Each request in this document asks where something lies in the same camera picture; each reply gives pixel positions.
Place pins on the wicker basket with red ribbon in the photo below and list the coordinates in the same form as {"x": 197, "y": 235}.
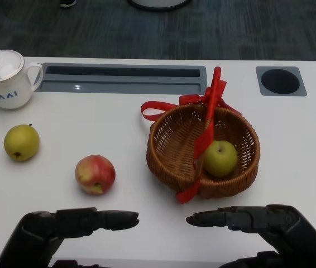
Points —
{"x": 174, "y": 167}

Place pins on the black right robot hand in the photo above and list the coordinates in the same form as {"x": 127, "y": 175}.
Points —
{"x": 286, "y": 226}

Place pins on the red apple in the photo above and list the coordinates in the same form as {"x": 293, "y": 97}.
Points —
{"x": 95, "y": 173}

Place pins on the black white chair base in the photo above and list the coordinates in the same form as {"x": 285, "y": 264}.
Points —
{"x": 158, "y": 4}

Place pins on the yellow-green pear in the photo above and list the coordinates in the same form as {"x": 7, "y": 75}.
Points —
{"x": 222, "y": 159}
{"x": 21, "y": 142}

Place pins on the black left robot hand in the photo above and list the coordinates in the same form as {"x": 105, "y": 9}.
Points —
{"x": 35, "y": 231}

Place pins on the dark shoe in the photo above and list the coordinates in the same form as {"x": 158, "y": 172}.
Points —
{"x": 68, "y": 2}

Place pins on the white ceramic mug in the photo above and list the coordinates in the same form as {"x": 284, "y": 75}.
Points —
{"x": 7, "y": 95}

